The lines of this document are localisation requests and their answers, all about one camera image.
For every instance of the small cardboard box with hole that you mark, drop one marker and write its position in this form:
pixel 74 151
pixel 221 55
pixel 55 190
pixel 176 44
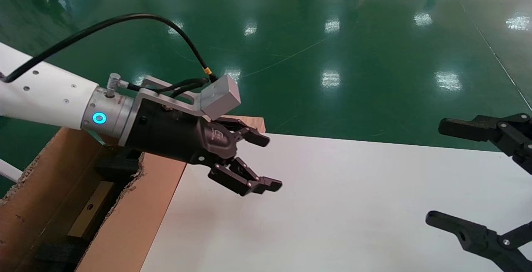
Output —
pixel 93 218

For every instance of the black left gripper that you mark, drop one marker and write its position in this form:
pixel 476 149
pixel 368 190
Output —
pixel 174 135

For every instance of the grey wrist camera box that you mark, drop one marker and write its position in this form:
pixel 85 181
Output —
pixel 220 97

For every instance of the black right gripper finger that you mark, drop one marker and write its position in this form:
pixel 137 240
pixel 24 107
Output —
pixel 474 236
pixel 469 130

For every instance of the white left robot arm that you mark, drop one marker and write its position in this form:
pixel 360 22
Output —
pixel 45 93

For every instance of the large torn cardboard box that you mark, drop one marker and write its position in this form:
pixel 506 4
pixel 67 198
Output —
pixel 137 222

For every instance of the silver camera mount bracket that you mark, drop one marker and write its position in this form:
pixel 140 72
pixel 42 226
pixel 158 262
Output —
pixel 174 99

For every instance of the black foam block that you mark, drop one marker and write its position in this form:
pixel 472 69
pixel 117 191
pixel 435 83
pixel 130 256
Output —
pixel 58 257
pixel 118 166

